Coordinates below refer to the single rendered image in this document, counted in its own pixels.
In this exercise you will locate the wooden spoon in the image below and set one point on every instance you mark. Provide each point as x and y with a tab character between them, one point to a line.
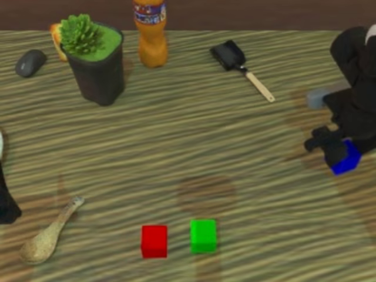
44	239

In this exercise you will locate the green plant in black pot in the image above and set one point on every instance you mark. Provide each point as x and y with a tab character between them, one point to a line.
97	73

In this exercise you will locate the red cube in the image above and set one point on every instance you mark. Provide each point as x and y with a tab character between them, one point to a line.
154	239

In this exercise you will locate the blue cube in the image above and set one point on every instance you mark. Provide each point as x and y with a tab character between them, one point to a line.
350	164

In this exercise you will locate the orange soda bottle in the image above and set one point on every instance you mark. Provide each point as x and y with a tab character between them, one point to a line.
152	38

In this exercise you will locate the grey camera box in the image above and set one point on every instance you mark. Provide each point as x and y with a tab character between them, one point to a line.
315	98

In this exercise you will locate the orange bread toy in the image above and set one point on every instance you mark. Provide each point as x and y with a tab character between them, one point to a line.
56	38

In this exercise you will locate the grey computer mouse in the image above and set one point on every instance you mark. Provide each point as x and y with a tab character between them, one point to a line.
30	62

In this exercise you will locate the green cube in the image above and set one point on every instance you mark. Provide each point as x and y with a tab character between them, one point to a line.
203	235

